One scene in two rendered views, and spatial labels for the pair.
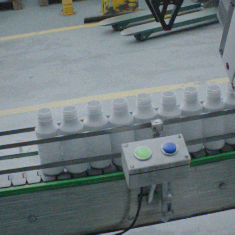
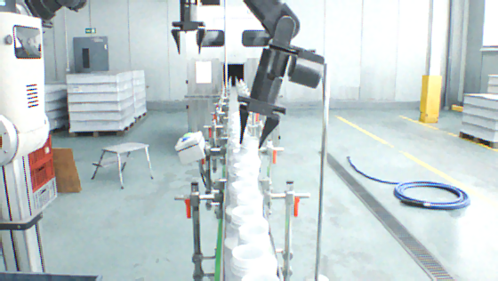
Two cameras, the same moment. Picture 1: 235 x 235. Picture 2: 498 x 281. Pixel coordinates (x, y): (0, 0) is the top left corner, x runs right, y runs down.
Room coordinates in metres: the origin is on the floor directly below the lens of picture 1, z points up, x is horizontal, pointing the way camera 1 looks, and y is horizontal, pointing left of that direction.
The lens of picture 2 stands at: (1.54, -1.32, 1.37)
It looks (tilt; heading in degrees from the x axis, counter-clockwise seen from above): 12 degrees down; 96
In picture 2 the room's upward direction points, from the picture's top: straight up
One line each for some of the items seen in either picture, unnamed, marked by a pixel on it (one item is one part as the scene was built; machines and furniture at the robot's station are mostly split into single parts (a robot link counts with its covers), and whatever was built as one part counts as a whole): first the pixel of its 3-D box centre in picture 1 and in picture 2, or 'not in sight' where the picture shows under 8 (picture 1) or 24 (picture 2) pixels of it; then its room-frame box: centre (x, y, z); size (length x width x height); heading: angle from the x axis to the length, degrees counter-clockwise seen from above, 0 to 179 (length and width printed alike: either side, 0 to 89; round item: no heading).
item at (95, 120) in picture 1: (97, 134); not in sight; (1.35, 0.05, 1.08); 0.06 x 0.06 x 0.17
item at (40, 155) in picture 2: not in sight; (20, 152); (-1.00, 1.78, 0.55); 0.61 x 0.41 x 0.22; 102
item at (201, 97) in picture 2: not in sight; (233, 80); (0.60, 4.86, 1.05); 1.60 x 1.40 x 2.10; 99
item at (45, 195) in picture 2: not in sight; (25, 196); (-1.00, 1.77, 0.11); 0.61 x 0.41 x 0.22; 102
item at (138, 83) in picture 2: not in sight; (120, 94); (-2.53, 7.35, 0.59); 1.25 x 1.03 x 1.17; 100
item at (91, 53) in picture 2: not in sight; (92, 74); (-4.08, 8.89, 1.05); 1.00 x 0.10 x 2.10; 9
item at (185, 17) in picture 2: not in sight; (188, 16); (1.22, -0.11, 1.51); 0.10 x 0.07 x 0.07; 9
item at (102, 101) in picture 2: not in sight; (102, 101); (-2.18, 5.79, 0.59); 1.24 x 1.03 x 1.17; 101
